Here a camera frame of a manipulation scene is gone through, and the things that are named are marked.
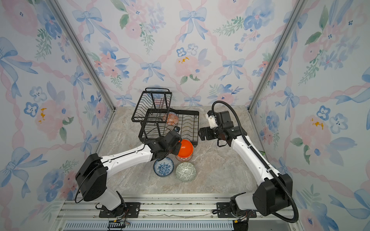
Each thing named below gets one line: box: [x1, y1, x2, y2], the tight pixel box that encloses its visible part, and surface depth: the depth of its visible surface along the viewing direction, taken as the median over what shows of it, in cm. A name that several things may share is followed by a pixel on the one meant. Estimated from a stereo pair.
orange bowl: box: [177, 139, 194, 158], surface depth 87 cm
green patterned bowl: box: [175, 161, 197, 182], surface depth 87 cm
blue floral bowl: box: [153, 156, 175, 178], surface depth 86 cm
